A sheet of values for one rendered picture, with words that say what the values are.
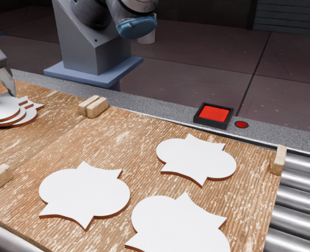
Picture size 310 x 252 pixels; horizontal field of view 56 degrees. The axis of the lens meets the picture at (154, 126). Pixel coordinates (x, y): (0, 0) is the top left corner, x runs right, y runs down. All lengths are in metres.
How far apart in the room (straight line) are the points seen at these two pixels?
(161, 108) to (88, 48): 0.40
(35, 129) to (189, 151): 0.32
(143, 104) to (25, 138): 0.29
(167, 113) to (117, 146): 0.19
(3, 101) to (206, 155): 0.46
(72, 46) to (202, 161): 0.69
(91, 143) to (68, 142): 0.04
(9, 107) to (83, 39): 0.41
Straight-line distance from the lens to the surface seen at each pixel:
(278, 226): 0.50
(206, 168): 0.51
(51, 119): 0.68
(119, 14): 0.88
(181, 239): 0.41
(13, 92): 0.74
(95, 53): 1.01
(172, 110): 0.72
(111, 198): 0.45
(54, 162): 0.55
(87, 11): 1.02
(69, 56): 1.09
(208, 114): 0.68
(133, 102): 0.75
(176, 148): 0.54
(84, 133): 0.61
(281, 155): 0.54
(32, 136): 0.64
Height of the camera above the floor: 1.27
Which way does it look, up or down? 33 degrees down
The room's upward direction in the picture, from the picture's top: straight up
